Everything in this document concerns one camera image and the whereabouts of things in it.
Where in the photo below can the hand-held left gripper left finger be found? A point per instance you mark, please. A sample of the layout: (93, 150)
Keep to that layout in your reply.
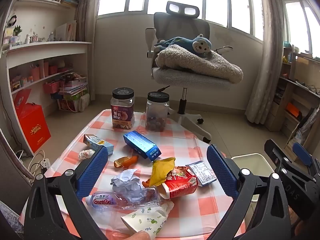
(92, 171)

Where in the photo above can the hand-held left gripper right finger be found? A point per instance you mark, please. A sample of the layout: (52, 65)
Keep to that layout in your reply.
(221, 172)

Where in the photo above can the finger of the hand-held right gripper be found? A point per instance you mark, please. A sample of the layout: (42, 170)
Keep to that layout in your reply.
(302, 153)
(282, 158)

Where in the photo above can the blue box with white label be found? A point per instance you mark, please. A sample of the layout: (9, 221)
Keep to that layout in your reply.
(202, 173)

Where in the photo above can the white tissue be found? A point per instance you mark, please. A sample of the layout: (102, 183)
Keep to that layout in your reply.
(85, 153)

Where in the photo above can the small light blue white box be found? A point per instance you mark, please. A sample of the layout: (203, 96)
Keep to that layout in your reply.
(98, 142)

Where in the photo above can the white trash bin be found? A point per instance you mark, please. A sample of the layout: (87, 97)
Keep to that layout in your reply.
(252, 162)

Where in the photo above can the orange snack wrapper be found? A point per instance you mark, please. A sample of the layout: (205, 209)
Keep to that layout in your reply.
(125, 161)

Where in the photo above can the pale paper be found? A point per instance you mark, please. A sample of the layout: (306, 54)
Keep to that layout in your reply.
(127, 183)

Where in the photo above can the red and yellow snack bag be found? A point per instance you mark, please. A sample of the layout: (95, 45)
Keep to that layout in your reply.
(181, 183)

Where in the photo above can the long shiny blue box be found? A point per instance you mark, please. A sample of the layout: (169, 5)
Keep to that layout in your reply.
(141, 145)

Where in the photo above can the person's left hand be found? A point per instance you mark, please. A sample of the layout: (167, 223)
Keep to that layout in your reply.
(141, 236)

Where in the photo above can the silver foil bag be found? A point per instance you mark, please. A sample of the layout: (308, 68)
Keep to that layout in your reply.
(307, 127)

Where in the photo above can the crushed clear plastic bottle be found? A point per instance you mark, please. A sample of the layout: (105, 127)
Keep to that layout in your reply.
(120, 200)

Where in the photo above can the orange box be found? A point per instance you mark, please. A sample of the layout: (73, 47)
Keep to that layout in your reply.
(292, 109)

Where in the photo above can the white power strip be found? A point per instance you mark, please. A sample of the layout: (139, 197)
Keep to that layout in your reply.
(46, 163)

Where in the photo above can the checkered orange white tablecloth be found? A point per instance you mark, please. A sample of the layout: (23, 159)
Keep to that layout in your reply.
(180, 142)

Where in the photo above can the small orange peel piece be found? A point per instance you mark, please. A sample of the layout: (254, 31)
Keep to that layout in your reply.
(147, 183)

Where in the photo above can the wooden shelf unit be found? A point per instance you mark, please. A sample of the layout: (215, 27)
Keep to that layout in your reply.
(292, 90)

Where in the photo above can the nut jar with purple label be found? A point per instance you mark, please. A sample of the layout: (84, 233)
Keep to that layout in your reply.
(122, 112)

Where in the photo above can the red gift box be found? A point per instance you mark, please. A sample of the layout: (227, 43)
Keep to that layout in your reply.
(33, 127)

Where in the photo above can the paper cup, leaf pattern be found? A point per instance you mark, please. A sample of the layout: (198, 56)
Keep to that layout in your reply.
(147, 220)

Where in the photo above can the pile of papers and bags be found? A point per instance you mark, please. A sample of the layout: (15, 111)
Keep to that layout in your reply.
(75, 90)

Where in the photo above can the clear jar with round fruits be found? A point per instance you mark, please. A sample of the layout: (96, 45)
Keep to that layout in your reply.
(157, 115)

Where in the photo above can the pink plastic basket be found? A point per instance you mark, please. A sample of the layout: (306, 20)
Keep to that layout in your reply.
(51, 87)
(53, 70)

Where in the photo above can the grey knit cloth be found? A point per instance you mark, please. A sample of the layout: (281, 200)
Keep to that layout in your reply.
(10, 220)

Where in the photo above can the beige lace curtain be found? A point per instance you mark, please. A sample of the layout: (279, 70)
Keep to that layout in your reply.
(86, 12)
(267, 55)

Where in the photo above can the beige fleece blanket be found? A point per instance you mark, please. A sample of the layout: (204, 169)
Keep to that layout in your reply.
(200, 65)

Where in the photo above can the side window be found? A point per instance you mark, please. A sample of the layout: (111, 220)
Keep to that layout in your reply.
(302, 25)

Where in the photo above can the blue monkey plush toy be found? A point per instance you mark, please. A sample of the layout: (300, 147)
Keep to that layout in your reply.
(200, 45)

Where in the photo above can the white shelf unit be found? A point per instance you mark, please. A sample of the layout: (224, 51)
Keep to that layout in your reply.
(50, 48)

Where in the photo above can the grey office chair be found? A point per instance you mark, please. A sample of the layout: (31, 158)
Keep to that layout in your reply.
(180, 27)

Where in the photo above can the small potted plant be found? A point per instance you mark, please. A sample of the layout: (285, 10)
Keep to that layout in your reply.
(17, 30)

